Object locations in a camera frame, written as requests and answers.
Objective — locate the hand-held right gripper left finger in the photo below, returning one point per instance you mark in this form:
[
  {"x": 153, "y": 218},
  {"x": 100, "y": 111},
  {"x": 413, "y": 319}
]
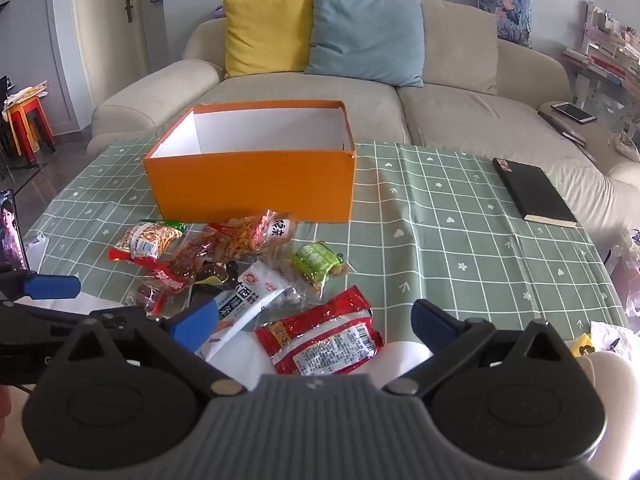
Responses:
[{"x": 196, "y": 322}]

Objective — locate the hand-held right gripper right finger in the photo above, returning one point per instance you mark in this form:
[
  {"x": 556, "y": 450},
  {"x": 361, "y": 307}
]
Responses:
[{"x": 431, "y": 324}]

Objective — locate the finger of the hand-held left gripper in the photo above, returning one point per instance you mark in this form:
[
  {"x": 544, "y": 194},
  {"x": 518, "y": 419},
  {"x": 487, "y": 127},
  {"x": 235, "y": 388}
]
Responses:
[
  {"x": 50, "y": 286},
  {"x": 30, "y": 317}
]

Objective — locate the dark glossy snack packet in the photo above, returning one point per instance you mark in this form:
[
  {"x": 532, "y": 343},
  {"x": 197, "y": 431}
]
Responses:
[{"x": 212, "y": 275}]

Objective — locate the clear packet of dark sausages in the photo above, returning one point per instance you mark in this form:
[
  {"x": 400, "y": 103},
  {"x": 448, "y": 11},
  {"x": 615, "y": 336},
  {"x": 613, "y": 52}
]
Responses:
[{"x": 150, "y": 296}]

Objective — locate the dark red snack packet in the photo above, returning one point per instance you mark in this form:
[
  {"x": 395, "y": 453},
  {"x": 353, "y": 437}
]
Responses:
[{"x": 187, "y": 257}]

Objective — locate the white snack packet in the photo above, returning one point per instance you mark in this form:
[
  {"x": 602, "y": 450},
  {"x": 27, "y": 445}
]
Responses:
[{"x": 260, "y": 285}]

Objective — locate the orange yellow snack packet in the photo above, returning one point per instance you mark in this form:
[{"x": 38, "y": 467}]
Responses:
[{"x": 145, "y": 240}]

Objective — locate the clear packet of orange snacks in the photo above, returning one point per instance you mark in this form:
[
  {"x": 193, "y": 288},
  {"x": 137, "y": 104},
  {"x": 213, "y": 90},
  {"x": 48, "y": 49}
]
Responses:
[{"x": 250, "y": 232}]

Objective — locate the green label snack packet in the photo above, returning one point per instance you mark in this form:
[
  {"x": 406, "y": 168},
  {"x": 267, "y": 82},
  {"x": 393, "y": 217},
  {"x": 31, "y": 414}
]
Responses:
[{"x": 317, "y": 260}]

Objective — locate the orange cardboard box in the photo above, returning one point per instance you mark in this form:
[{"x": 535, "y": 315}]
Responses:
[{"x": 250, "y": 185}]

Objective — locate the white phone stand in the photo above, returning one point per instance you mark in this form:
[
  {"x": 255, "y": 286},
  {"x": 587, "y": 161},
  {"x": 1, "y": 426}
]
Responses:
[{"x": 37, "y": 250}]

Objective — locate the upright smartphone with lit screen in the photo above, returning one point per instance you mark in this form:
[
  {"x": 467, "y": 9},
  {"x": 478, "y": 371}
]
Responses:
[{"x": 11, "y": 230}]

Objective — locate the green checked tablecloth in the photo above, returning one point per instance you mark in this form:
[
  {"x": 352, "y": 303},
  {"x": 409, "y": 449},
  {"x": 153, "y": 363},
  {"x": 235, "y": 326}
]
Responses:
[{"x": 450, "y": 240}]

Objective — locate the yellow figure toy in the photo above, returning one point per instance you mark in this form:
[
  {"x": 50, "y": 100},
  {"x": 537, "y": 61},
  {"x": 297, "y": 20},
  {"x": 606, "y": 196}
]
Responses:
[{"x": 580, "y": 346}]

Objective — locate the orange plastic stool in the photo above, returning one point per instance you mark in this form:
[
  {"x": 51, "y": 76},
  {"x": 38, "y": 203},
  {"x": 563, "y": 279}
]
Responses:
[{"x": 15, "y": 132}]

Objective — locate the red plastic stool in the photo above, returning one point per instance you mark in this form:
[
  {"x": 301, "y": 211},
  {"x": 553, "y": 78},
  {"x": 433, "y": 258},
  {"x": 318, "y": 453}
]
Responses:
[{"x": 37, "y": 120}]

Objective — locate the black notebook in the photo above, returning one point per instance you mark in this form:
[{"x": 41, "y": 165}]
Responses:
[{"x": 535, "y": 190}]

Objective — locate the white plastic bag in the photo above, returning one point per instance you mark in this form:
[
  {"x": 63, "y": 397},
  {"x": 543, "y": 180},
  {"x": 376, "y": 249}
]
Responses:
[{"x": 612, "y": 332}]

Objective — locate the pile of papers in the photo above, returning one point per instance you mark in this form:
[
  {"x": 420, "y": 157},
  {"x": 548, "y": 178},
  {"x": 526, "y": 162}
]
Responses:
[{"x": 25, "y": 94}]

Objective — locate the beige sofa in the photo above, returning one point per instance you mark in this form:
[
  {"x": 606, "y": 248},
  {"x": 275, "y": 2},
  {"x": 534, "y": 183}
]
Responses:
[{"x": 300, "y": 100}]

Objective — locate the white smartphone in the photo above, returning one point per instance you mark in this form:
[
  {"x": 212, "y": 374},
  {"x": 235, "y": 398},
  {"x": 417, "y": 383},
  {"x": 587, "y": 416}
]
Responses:
[{"x": 573, "y": 112}]

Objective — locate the white door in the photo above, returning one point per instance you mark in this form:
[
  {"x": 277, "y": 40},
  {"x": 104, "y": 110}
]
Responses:
[{"x": 110, "y": 30}]

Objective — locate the beige cushion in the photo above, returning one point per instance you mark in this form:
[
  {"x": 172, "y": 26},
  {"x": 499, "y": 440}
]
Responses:
[{"x": 460, "y": 45}]

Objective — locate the blue cushion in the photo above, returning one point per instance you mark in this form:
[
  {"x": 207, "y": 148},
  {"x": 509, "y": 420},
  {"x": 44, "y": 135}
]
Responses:
[{"x": 365, "y": 35}]

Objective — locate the yellow cushion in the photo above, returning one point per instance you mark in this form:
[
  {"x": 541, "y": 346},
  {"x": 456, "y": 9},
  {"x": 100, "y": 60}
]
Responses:
[{"x": 265, "y": 30}]

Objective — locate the purple plush toy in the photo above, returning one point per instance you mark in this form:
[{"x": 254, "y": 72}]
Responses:
[{"x": 218, "y": 11}]

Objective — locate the printed figure cushion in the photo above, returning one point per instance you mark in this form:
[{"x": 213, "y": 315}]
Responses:
[{"x": 507, "y": 7}]

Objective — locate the white shelf rack with books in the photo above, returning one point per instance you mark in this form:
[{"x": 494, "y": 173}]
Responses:
[{"x": 610, "y": 50}]

